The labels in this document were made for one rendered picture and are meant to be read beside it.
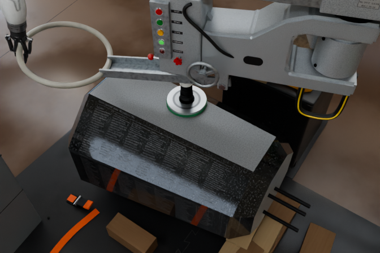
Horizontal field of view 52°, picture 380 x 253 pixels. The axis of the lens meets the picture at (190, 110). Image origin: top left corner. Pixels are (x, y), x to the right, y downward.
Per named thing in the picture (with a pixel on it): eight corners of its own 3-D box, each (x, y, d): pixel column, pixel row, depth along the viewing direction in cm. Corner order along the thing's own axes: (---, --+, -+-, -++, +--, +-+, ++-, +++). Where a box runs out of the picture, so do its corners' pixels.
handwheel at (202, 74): (222, 77, 181) (224, 52, 170) (217, 92, 175) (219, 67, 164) (191, 72, 184) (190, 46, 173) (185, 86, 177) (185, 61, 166)
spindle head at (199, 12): (242, 59, 194) (253, -25, 160) (234, 90, 180) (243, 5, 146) (172, 47, 200) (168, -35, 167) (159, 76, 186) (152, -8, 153)
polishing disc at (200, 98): (192, 121, 200) (192, 119, 199) (159, 104, 208) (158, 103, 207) (214, 96, 212) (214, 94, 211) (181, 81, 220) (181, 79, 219)
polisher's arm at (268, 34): (345, 84, 187) (381, -8, 150) (344, 119, 172) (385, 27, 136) (195, 58, 200) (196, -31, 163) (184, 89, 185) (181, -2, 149)
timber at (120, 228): (108, 235, 247) (105, 227, 238) (121, 220, 253) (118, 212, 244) (146, 261, 236) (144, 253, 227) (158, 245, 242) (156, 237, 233)
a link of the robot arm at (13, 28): (23, 26, 188) (24, 35, 192) (28, 14, 193) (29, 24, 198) (3, 23, 186) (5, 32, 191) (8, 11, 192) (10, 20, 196)
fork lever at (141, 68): (237, 65, 196) (236, 57, 192) (229, 92, 183) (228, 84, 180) (113, 57, 215) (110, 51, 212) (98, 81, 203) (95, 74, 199)
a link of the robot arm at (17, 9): (31, 22, 190) (20, 6, 195) (29, -4, 179) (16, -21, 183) (9, 28, 185) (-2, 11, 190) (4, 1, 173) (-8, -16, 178)
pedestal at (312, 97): (254, 88, 335) (266, 14, 280) (327, 121, 310) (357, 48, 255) (212, 138, 300) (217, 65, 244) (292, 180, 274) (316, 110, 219)
